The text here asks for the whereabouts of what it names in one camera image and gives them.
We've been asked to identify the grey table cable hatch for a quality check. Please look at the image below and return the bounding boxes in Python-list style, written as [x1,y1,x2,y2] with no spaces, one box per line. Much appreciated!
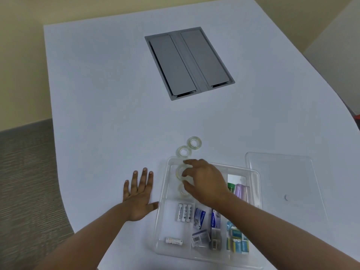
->
[144,26,236,101]

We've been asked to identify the person's right forearm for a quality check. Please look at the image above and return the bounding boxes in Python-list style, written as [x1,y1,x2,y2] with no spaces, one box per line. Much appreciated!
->
[208,192,360,270]

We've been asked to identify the clear plastic organizer tray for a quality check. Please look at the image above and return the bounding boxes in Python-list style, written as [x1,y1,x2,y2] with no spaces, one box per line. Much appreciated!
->
[153,156,264,269]

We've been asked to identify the pile of small blue packets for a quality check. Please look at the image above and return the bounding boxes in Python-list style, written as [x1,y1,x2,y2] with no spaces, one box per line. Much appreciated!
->
[226,220,251,255]

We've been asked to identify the green and purple tubes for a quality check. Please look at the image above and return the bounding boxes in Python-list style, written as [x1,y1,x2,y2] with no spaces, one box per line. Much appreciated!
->
[235,183,251,203]

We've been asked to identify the clear plastic lid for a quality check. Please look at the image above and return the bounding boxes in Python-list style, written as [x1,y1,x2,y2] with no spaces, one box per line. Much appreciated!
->
[244,151,330,231]

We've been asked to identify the person's right hand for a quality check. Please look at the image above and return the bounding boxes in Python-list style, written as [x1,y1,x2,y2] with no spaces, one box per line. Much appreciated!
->
[181,159,234,207]

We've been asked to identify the person's left hand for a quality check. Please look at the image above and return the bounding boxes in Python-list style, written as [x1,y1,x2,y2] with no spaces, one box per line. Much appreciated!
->
[122,167,159,222]

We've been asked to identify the person's left forearm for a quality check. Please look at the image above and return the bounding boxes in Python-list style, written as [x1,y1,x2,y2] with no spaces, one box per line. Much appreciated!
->
[33,204,135,270]

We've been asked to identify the clear tape roll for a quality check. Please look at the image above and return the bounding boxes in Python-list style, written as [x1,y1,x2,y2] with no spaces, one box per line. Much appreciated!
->
[176,145,192,159]
[177,182,195,198]
[175,165,195,182]
[187,136,203,150]

